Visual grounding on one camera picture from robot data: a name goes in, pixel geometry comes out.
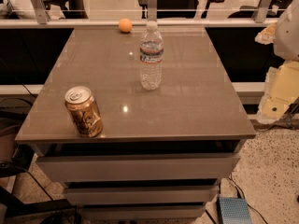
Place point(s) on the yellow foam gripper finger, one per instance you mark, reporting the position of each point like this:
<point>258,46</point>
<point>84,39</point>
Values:
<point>281,89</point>
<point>267,35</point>

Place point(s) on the blue perforated box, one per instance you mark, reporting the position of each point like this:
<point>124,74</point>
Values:
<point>233,211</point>

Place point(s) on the clear plastic water bottle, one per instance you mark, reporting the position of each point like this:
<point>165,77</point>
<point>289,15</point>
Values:
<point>151,53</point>

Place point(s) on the black office chair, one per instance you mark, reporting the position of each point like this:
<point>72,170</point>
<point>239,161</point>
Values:
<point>60,3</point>
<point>270,8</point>
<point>176,8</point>

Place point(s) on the orange ball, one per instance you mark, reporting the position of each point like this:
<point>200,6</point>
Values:
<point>125,25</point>

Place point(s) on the black office chair left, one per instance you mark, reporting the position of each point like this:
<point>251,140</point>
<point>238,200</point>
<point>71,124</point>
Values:
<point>60,3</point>

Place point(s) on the grey drawer cabinet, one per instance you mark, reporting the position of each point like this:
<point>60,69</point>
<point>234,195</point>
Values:
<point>161,153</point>

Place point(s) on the black office chair right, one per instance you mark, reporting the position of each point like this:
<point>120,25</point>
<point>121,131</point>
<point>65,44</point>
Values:
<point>270,8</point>

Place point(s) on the gold soda can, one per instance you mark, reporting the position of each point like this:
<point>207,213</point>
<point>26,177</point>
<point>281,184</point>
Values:
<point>84,111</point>

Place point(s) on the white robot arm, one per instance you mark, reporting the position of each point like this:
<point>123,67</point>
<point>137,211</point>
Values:
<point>286,41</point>

